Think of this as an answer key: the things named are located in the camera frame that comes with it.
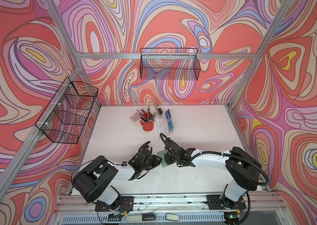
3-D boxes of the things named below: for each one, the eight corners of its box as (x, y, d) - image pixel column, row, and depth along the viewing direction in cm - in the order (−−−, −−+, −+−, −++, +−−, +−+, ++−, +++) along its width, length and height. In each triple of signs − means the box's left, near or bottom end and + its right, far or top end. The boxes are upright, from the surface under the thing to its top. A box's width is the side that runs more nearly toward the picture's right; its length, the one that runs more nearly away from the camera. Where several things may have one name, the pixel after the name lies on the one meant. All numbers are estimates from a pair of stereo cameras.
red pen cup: (141, 131, 105) (140, 121, 96) (142, 121, 111) (141, 112, 102) (154, 131, 105) (153, 121, 96) (154, 121, 111) (154, 112, 102)
